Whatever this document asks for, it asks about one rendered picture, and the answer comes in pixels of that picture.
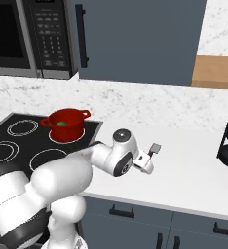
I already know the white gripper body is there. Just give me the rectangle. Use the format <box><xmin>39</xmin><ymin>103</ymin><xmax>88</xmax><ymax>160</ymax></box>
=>
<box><xmin>133</xmin><ymin>153</ymin><xmax>155</xmax><ymax>176</ymax></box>

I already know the blue-grey drawer front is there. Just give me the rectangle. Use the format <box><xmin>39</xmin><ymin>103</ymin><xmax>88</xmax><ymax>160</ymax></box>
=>
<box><xmin>81</xmin><ymin>196</ymin><xmax>174</xmax><ymax>249</ymax></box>
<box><xmin>166</xmin><ymin>210</ymin><xmax>228</xmax><ymax>249</ymax></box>

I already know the light wooden shelf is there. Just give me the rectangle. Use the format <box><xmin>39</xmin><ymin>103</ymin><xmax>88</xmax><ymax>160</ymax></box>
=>
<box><xmin>190</xmin><ymin>54</ymin><xmax>228</xmax><ymax>90</ymax></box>

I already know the blue-grey cupboard door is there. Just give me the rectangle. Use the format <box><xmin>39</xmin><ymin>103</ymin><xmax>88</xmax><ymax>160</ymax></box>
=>
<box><xmin>70</xmin><ymin>0</ymin><xmax>208</xmax><ymax>88</ymax></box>

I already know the black hob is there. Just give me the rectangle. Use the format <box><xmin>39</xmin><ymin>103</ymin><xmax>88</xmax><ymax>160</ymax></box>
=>
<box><xmin>0</xmin><ymin>112</ymin><xmax>104</xmax><ymax>183</ymax></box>

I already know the grey microwave oven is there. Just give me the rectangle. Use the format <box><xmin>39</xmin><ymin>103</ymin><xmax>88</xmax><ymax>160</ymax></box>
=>
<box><xmin>0</xmin><ymin>0</ymin><xmax>80</xmax><ymax>81</ymax></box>

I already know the black drawer handle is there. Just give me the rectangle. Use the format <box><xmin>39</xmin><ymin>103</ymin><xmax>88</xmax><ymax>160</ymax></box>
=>
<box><xmin>108</xmin><ymin>204</ymin><xmax>135</xmax><ymax>219</ymax></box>
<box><xmin>212</xmin><ymin>221</ymin><xmax>228</xmax><ymax>238</ymax></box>

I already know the black lower cupboard handle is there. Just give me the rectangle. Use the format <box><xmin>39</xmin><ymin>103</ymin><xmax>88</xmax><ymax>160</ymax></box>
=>
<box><xmin>172</xmin><ymin>235</ymin><xmax>181</xmax><ymax>249</ymax></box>
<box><xmin>156</xmin><ymin>232</ymin><xmax>165</xmax><ymax>249</ymax></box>

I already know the red pot with handles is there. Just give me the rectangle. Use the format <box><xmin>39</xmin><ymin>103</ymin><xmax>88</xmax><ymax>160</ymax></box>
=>
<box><xmin>40</xmin><ymin>108</ymin><xmax>92</xmax><ymax>144</ymax></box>

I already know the black cupboard door handle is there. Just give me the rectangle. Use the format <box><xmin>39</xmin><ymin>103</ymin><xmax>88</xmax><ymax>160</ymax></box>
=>
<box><xmin>74</xmin><ymin>3</ymin><xmax>90</xmax><ymax>69</ymax></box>

